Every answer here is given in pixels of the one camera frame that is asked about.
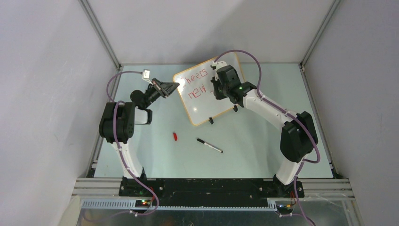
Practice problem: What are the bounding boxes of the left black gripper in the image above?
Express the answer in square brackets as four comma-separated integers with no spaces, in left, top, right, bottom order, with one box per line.
[144,78,179,108]

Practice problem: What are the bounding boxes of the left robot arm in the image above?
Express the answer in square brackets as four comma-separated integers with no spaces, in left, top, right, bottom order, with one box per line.
[99,78,180,196]

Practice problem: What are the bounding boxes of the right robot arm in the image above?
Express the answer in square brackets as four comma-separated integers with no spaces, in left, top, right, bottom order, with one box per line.
[211,61,318,197]

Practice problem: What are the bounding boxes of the yellow-framed whiteboard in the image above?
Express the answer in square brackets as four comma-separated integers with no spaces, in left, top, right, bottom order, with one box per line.
[173,58,234,126]

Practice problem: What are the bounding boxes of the black capped marker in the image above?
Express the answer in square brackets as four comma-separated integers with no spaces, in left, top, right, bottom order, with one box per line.
[196,138,223,153]

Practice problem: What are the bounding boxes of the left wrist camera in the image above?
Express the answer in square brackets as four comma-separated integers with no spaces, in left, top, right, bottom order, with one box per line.
[142,69,150,80]

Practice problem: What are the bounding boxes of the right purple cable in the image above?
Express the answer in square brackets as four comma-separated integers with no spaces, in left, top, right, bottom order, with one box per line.
[213,49,321,226]

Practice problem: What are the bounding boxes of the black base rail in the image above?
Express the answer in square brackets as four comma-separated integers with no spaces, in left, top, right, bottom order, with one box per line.
[119,178,304,208]

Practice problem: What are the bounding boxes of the aluminium frame front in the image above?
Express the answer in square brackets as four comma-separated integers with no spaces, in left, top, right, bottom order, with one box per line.
[73,178,356,211]

